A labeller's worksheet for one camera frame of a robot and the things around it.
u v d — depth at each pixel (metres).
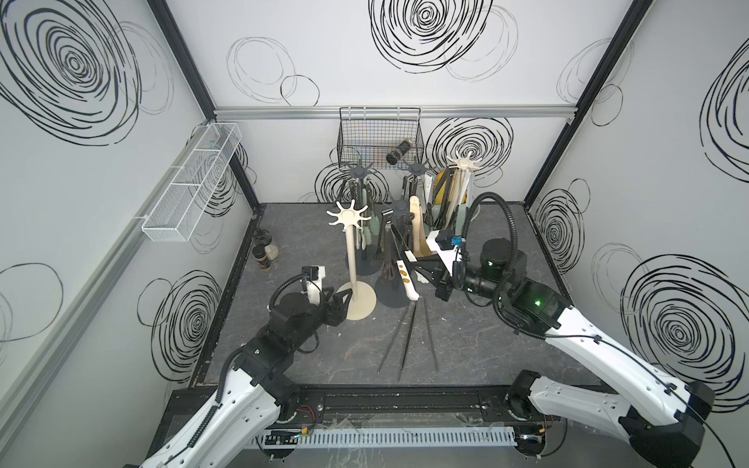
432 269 0.57
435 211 0.88
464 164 0.75
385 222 0.65
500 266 0.47
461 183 0.77
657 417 0.39
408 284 0.59
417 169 0.75
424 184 0.74
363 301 0.93
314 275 0.64
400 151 0.91
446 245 0.52
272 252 1.03
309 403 0.74
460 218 0.84
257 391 0.50
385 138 1.24
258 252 0.94
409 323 0.88
